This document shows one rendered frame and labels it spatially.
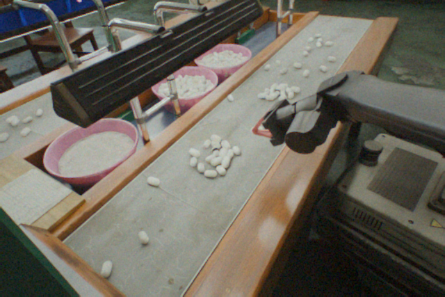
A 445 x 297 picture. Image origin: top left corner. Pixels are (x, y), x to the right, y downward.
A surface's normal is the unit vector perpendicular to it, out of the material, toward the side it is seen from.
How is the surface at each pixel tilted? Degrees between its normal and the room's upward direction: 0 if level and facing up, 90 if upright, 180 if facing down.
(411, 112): 46
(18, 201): 0
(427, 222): 0
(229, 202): 0
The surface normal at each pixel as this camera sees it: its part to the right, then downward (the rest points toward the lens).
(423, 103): -0.73, -0.65
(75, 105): 0.67, -0.15
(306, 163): -0.07, -0.78
